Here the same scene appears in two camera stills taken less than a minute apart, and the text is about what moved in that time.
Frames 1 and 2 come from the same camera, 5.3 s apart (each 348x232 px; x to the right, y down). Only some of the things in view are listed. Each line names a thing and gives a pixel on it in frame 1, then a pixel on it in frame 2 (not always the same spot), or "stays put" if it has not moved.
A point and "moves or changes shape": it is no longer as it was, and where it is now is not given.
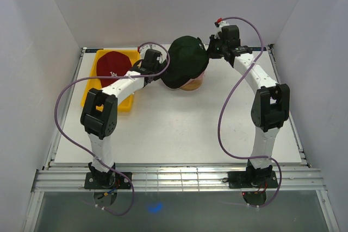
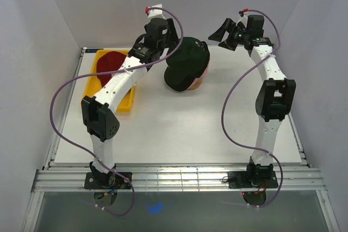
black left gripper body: [157, 69] → [172, 39]
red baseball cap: [112, 63] stays put
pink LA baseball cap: [199, 77] moves or changes shape
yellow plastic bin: [126, 106] stays put
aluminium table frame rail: [65, 177] stays put
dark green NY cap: [188, 61] stays put
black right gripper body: [216, 48] → [237, 36]
